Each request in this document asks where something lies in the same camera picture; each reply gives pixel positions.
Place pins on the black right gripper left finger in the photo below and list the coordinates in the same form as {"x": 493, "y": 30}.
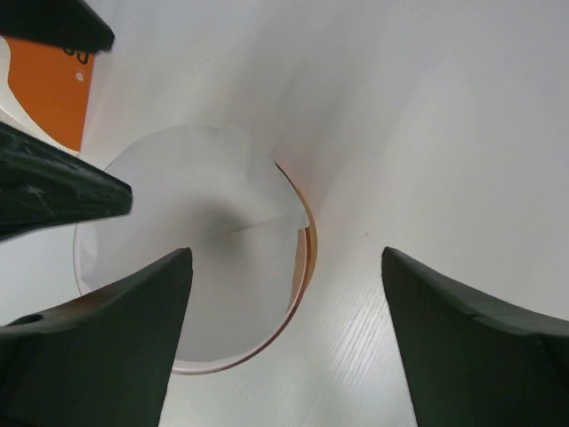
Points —
{"x": 102, "y": 359}

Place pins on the clear pink glass dripper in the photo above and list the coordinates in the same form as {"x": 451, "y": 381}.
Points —
{"x": 293, "y": 276}

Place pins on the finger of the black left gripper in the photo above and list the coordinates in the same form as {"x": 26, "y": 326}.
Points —
{"x": 44, "y": 187}
{"x": 71, "y": 24}

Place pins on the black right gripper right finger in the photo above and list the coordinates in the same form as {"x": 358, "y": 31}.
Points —
{"x": 471, "y": 359}

